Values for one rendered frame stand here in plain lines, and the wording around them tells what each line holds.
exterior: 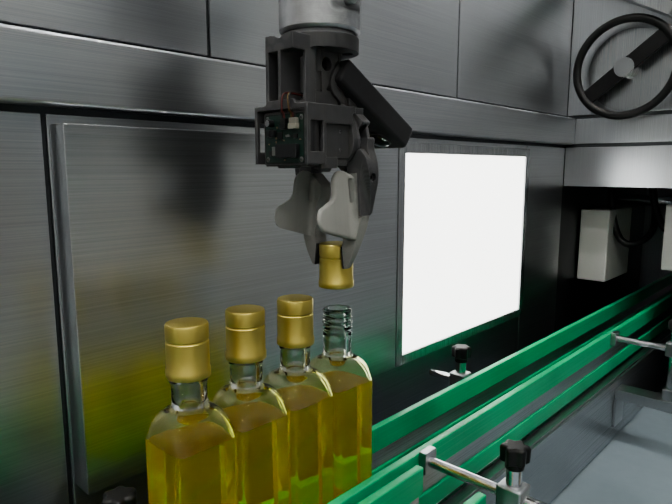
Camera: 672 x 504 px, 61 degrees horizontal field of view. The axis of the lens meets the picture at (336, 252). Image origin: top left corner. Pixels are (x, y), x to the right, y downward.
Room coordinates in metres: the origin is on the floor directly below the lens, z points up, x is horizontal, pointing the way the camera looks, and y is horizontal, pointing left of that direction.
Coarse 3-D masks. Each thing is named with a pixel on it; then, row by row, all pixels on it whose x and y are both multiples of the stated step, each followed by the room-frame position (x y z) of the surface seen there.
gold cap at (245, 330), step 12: (228, 312) 0.47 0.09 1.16; (240, 312) 0.46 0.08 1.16; (252, 312) 0.46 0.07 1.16; (264, 312) 0.48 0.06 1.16; (228, 324) 0.46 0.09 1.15; (240, 324) 0.46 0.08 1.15; (252, 324) 0.46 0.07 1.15; (264, 324) 0.48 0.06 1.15; (228, 336) 0.47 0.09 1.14; (240, 336) 0.46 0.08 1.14; (252, 336) 0.46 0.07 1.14; (264, 336) 0.47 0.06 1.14; (228, 348) 0.47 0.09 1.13; (240, 348) 0.46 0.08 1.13; (252, 348) 0.46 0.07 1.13; (264, 348) 0.47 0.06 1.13; (228, 360) 0.46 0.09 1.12; (240, 360) 0.46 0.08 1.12; (252, 360) 0.46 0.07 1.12
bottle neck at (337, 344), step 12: (324, 312) 0.55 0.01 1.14; (336, 312) 0.55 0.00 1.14; (348, 312) 0.55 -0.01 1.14; (324, 324) 0.55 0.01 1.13; (336, 324) 0.55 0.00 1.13; (348, 324) 0.55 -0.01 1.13; (324, 336) 0.55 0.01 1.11; (336, 336) 0.55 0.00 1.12; (348, 336) 0.55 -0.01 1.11; (324, 348) 0.55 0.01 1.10; (336, 348) 0.55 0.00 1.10; (348, 348) 0.55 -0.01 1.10
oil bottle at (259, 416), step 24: (264, 384) 0.48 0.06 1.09; (240, 408) 0.45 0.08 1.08; (264, 408) 0.46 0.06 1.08; (240, 432) 0.44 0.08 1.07; (264, 432) 0.45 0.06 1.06; (288, 432) 0.48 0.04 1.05; (240, 456) 0.44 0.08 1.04; (264, 456) 0.45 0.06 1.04; (288, 456) 0.48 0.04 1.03; (240, 480) 0.44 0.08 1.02; (264, 480) 0.45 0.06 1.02; (288, 480) 0.48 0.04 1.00
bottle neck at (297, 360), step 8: (280, 352) 0.51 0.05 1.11; (288, 352) 0.50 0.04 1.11; (296, 352) 0.50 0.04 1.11; (304, 352) 0.51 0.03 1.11; (280, 360) 0.52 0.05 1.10; (288, 360) 0.51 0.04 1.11; (296, 360) 0.50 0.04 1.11; (304, 360) 0.51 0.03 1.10; (280, 368) 0.51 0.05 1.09; (288, 368) 0.51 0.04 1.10; (296, 368) 0.50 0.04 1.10; (304, 368) 0.51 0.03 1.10
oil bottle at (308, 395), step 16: (272, 384) 0.50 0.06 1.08; (288, 384) 0.49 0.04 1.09; (304, 384) 0.50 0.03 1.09; (320, 384) 0.51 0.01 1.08; (288, 400) 0.49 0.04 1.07; (304, 400) 0.49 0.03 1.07; (320, 400) 0.50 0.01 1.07; (288, 416) 0.48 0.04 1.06; (304, 416) 0.49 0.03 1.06; (320, 416) 0.50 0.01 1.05; (304, 432) 0.49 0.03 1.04; (320, 432) 0.50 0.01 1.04; (304, 448) 0.49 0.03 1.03; (320, 448) 0.50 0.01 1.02; (304, 464) 0.49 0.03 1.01; (320, 464) 0.50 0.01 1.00; (304, 480) 0.49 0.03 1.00; (320, 480) 0.50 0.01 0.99; (304, 496) 0.49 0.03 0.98; (320, 496) 0.50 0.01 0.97
